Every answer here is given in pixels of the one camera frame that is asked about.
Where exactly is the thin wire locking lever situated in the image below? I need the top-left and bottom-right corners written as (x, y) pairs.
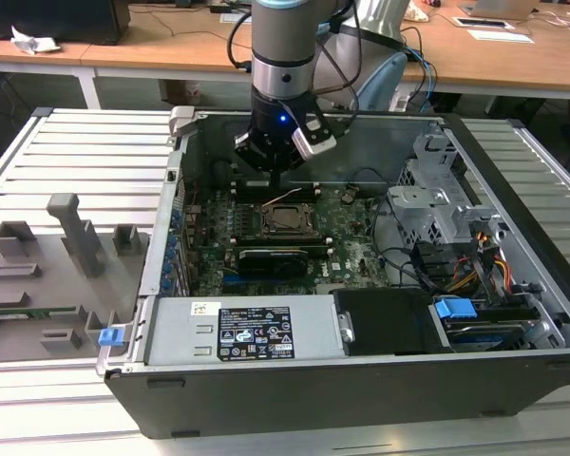
top-left (260, 187), bottom-right (303, 208)

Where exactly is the hard disk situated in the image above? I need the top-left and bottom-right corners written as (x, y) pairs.
top-left (444, 317), bottom-right (528, 352)

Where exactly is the CPU with silver top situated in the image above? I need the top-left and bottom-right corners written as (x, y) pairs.
top-left (271, 208), bottom-right (309, 233)

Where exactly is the black cable bundle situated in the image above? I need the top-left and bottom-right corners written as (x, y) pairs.
top-left (408, 239), bottom-right (462, 291)

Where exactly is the CPU socket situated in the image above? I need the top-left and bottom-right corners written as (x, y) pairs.
top-left (256, 201), bottom-right (324, 240)

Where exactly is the crumpled white paper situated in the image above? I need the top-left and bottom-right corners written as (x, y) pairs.
top-left (9, 26), bottom-right (63, 56)

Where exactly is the graphics card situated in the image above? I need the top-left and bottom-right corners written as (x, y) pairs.
top-left (237, 246), bottom-right (310, 281)

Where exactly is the grey parts rack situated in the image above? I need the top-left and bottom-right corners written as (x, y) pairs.
top-left (0, 192), bottom-right (153, 365)

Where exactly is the black plastic shroud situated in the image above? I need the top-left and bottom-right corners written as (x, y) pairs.
top-left (334, 287), bottom-right (452, 357)

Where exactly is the blue cable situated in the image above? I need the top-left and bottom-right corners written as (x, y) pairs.
top-left (408, 47), bottom-right (441, 115)

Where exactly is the pale blue teach pendant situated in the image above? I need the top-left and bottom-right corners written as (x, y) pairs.
top-left (351, 49), bottom-right (409, 113)

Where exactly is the blue disk carrier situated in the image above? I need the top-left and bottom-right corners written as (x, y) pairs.
top-left (434, 296), bottom-right (477, 332)

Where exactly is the grey case bracket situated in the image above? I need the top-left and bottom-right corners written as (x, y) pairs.
top-left (168, 104), bottom-right (196, 139)

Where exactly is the black computer tower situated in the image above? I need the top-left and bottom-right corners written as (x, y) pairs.
top-left (0, 0), bottom-right (132, 47)

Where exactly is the cardboard box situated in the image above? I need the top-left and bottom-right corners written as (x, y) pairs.
top-left (159, 79), bottom-right (203, 106)

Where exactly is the blue case latch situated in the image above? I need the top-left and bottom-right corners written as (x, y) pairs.
top-left (98, 327), bottom-right (124, 348)

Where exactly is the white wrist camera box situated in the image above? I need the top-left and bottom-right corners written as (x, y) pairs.
top-left (292, 111), bottom-right (338, 161)

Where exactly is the grey power supply unit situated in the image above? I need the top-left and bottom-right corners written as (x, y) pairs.
top-left (144, 294), bottom-right (348, 367)

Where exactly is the wooden desk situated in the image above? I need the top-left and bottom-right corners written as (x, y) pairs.
top-left (0, 0), bottom-right (570, 110)

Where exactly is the metal drive cage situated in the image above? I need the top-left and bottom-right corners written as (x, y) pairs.
top-left (387, 132), bottom-right (504, 248)

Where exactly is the green motherboard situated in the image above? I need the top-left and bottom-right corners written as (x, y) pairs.
top-left (180, 182), bottom-right (395, 298)

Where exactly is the white tablet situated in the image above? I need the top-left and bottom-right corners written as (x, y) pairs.
top-left (452, 16), bottom-right (509, 30)

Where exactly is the black open PC case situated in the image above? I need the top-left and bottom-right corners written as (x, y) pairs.
top-left (97, 106), bottom-right (570, 441)

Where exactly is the green RAM stick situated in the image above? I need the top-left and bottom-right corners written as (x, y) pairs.
top-left (0, 308), bottom-right (77, 320)

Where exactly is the silver laptop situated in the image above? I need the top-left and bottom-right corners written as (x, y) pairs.
top-left (458, 0), bottom-right (541, 20)

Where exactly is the yellow orange wire bundle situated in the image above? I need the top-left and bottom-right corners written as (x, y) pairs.
top-left (448, 256), bottom-right (512, 294)

